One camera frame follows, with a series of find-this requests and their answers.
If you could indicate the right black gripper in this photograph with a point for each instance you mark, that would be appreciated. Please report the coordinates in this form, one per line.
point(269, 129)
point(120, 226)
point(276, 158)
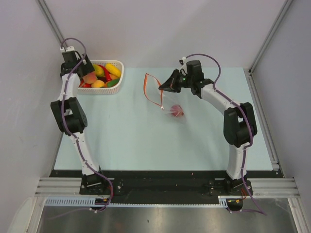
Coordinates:
point(171, 85)

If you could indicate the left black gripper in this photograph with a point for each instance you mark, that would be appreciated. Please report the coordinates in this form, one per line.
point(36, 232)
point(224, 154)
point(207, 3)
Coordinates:
point(88, 68)

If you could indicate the clear zip bag orange zipper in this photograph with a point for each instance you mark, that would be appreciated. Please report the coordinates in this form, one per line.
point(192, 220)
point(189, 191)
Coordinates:
point(160, 102)

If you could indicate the red chili pepper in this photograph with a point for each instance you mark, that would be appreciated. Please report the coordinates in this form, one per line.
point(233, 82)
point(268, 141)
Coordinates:
point(106, 77)

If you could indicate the red apple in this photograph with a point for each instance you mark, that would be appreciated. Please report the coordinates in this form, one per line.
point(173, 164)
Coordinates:
point(176, 111)

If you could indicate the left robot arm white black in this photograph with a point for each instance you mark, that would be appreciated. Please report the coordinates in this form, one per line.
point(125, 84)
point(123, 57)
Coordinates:
point(67, 111)

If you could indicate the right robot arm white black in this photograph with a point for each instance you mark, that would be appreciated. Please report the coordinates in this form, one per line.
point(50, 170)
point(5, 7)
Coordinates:
point(239, 125)

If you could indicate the yellow green mango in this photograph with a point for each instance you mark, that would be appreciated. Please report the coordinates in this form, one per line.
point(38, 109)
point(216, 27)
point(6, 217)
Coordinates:
point(98, 69)

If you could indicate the red tomato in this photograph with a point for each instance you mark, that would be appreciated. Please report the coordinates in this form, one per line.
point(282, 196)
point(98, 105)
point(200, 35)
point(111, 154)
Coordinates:
point(84, 85)

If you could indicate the yellow orange fruit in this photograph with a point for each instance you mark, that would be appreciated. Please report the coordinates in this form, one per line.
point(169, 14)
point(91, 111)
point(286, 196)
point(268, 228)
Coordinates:
point(98, 84)

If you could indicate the yellow corn cob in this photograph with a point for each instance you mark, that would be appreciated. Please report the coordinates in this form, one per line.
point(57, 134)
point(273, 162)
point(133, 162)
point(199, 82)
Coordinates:
point(113, 70)

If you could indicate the white plastic basket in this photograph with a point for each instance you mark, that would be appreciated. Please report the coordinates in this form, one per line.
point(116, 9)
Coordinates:
point(105, 90)

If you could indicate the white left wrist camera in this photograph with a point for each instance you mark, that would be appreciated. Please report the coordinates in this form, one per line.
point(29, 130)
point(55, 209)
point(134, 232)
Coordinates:
point(67, 49)

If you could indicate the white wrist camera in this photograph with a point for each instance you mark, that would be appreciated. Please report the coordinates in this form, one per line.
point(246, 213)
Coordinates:
point(67, 49)
point(183, 64)

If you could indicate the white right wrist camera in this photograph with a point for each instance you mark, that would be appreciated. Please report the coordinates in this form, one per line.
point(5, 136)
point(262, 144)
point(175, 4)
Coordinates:
point(183, 64)

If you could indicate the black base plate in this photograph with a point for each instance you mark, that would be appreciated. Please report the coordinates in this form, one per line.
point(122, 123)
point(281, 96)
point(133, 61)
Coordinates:
point(165, 187)

